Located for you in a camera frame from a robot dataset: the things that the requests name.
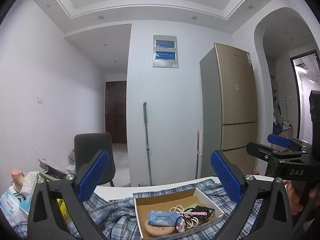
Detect pink patterned hair clip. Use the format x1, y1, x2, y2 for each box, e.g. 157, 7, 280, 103
180, 211, 207, 217

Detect tan round plush pouch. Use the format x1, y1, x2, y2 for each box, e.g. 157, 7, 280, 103
145, 223, 176, 237

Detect white bunny plush keychain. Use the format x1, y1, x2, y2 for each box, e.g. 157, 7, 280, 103
176, 218, 187, 233

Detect person's right hand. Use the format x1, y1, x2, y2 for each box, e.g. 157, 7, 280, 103
283, 180, 319, 216

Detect yellow spray can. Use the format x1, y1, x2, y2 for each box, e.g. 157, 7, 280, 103
57, 199, 71, 222

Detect white plastic bag pile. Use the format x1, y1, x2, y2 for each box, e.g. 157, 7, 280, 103
1, 171, 39, 226

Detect pink lidded cup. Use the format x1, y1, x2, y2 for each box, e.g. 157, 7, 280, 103
10, 170, 24, 189

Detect gold three-door refrigerator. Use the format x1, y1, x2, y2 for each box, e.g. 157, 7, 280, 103
200, 43, 258, 177

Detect blue plaid shirt cloth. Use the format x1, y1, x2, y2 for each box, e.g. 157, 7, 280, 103
12, 179, 262, 239

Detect green paper card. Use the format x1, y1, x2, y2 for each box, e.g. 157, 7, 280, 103
184, 203, 198, 212

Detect black office chair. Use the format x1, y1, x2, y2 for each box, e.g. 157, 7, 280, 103
74, 133, 116, 187

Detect open cardboard box tray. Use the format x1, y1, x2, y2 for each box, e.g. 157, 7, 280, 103
135, 188, 225, 239

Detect dark wooden door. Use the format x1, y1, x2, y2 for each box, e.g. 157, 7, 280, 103
105, 81, 127, 144

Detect white wall switch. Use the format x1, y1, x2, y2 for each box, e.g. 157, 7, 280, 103
37, 97, 43, 104

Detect wall electrical panel box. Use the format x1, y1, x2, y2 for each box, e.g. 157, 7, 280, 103
152, 35, 178, 68

